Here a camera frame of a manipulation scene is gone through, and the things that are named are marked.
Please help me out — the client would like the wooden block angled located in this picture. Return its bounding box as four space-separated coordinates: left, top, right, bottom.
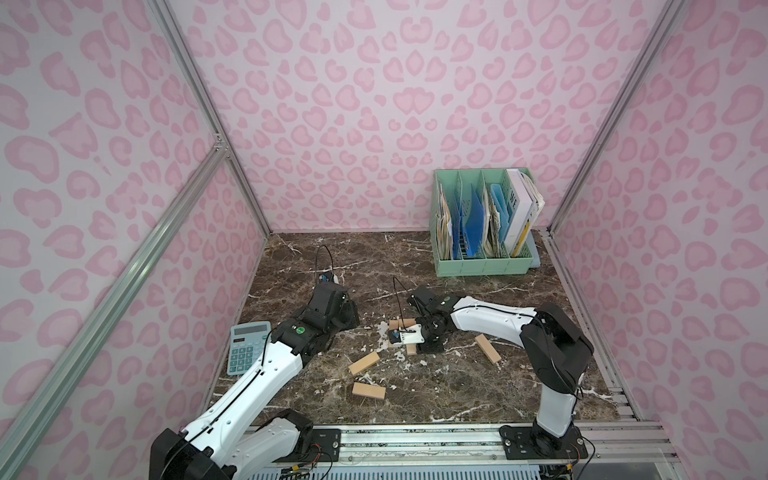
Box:
475 334 501 365

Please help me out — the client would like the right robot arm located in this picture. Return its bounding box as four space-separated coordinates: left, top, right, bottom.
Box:
408 286 594 442

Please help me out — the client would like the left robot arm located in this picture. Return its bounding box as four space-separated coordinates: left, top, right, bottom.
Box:
148 281 359 479

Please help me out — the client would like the light blue calculator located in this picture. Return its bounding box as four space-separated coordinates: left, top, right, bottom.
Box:
227 321 271 376

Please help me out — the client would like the blue folder in organizer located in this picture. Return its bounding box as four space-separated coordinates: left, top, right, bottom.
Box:
463 186 486 258

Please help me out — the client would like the green file organizer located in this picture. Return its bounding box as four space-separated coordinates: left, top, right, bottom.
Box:
429 169 539 277

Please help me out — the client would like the white book in organizer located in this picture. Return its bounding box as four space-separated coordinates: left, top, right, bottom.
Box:
504 169 540 257

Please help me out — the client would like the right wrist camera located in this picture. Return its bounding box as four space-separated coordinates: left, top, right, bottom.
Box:
388 325 425 345

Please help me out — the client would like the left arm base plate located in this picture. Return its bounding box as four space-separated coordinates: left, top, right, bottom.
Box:
282 428 342 463

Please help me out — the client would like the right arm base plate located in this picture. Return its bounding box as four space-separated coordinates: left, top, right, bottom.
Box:
499 423 589 463

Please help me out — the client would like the aluminium front rail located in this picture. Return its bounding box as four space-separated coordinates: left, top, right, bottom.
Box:
161 421 679 480

